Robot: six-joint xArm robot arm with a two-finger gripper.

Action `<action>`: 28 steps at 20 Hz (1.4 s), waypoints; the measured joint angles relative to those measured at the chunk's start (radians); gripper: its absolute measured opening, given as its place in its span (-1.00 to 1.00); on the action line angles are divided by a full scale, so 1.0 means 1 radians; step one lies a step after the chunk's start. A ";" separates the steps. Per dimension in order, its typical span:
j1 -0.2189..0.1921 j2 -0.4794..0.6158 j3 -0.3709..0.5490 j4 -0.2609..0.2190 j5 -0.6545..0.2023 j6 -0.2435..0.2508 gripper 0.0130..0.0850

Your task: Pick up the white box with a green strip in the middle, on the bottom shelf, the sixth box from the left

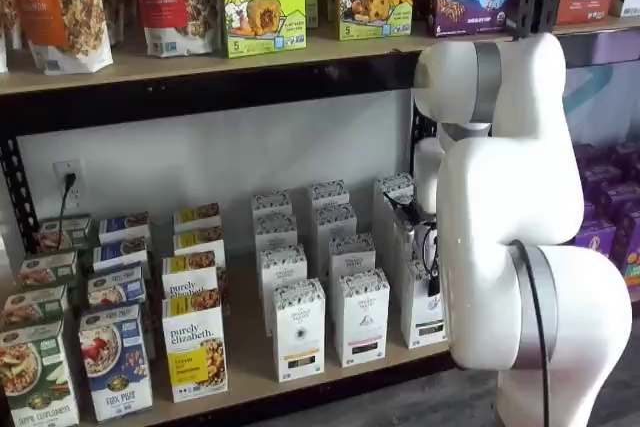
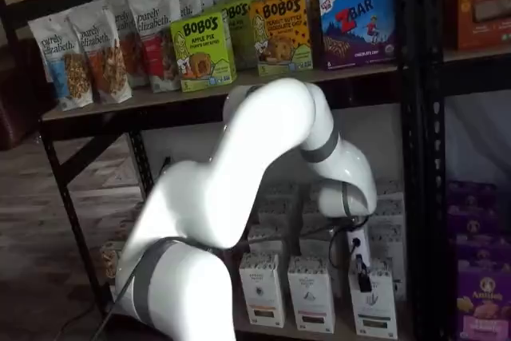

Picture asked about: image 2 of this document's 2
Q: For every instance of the black metal shelf rack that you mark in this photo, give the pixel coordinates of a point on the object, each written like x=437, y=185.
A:
x=435, y=77
x=411, y=117

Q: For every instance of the red Purely Elizabeth granola bag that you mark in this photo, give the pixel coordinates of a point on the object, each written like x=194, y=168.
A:
x=153, y=37

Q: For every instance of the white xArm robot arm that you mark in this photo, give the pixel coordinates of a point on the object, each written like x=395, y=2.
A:
x=223, y=181

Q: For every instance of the yellow Bobo's snack box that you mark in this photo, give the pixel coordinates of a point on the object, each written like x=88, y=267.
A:
x=279, y=37

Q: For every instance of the white wall outlet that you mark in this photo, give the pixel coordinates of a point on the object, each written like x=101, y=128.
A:
x=169, y=165

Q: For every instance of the dark brown leather seat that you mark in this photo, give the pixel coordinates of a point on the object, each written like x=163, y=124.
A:
x=22, y=97

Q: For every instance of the brown snack pack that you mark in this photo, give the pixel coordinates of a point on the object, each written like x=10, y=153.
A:
x=109, y=261

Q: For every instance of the green Bobo's snack box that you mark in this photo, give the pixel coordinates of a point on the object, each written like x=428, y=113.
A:
x=241, y=37

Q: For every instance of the orange cardboard snack box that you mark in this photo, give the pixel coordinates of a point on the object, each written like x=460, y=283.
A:
x=483, y=5

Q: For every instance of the orange Purely Elizabeth granola bag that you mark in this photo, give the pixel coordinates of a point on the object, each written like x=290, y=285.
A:
x=100, y=61

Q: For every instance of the blue Purely Elizabeth granola bag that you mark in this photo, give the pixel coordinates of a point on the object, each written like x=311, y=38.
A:
x=60, y=69

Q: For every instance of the blue Zbar snack box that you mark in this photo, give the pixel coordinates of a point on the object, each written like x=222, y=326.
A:
x=359, y=33

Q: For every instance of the green Bobo's apple pie box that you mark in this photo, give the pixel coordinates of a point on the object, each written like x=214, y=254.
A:
x=201, y=53

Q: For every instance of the white tea box orange strip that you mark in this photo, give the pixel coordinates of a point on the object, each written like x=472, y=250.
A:
x=261, y=293

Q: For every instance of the brown Purely Elizabeth granola bag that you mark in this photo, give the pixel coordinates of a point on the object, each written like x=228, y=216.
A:
x=129, y=49

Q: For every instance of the white tea box green strip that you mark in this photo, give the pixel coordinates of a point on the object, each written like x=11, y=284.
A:
x=377, y=309

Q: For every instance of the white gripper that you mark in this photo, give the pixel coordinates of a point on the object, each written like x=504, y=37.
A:
x=359, y=247

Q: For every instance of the purple Annie's snack box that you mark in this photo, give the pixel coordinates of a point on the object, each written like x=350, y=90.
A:
x=485, y=255
x=473, y=223
x=485, y=305
x=471, y=197

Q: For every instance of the white tea box pink strip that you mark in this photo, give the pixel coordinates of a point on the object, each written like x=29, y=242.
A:
x=311, y=297

